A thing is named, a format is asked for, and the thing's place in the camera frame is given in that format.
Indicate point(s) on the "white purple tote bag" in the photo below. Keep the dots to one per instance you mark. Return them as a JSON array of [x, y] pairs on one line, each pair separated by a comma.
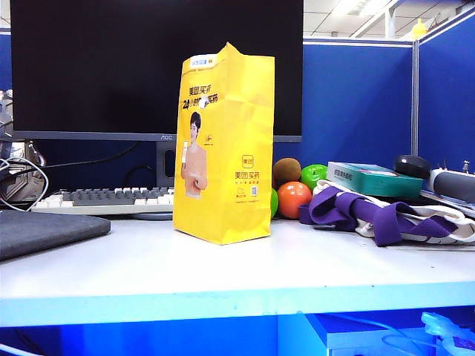
[[386, 222]]

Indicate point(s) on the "yellow paper bag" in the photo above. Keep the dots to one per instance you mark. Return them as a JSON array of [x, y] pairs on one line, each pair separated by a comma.
[[230, 185]]

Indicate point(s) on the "grey white handheld device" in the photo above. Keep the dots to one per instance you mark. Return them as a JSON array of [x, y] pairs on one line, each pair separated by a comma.
[[452, 183]]

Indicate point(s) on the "orange fruit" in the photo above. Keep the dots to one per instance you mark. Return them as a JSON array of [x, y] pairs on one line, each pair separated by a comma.
[[293, 198]]

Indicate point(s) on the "green apple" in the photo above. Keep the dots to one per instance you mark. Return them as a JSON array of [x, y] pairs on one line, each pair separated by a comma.
[[274, 204], [313, 174]]

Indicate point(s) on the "aluminium partition post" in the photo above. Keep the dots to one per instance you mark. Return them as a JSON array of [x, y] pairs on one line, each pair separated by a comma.
[[415, 111]]

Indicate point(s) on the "grey equipment pile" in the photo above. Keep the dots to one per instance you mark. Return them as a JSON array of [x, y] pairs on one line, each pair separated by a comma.
[[22, 178]]

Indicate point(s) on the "narrow blue partition panel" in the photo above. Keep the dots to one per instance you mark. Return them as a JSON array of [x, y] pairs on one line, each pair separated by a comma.
[[445, 92]]

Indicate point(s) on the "teal white medicine box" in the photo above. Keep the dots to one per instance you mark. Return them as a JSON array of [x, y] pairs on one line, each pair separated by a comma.
[[389, 185]]

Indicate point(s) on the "black computer mouse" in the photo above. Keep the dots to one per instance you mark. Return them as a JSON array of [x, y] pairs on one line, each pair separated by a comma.
[[412, 165]]

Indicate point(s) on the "brown kiwi fruit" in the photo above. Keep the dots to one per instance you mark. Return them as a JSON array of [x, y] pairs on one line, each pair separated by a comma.
[[287, 170]]

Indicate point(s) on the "wide blue partition panel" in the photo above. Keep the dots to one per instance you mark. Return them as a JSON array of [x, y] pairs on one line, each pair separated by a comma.
[[356, 104]]

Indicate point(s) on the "yellow bottle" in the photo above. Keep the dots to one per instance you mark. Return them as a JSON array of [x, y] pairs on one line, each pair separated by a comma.
[[419, 29]]

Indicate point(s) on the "white grey keyboard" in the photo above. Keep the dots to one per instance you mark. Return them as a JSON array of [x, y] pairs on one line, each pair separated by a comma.
[[92, 198]]

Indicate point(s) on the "dark grey soft pad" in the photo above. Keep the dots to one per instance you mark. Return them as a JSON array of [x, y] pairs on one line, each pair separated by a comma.
[[44, 230]]

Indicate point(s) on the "black computer monitor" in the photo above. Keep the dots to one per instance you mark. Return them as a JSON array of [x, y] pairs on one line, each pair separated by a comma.
[[111, 55]]

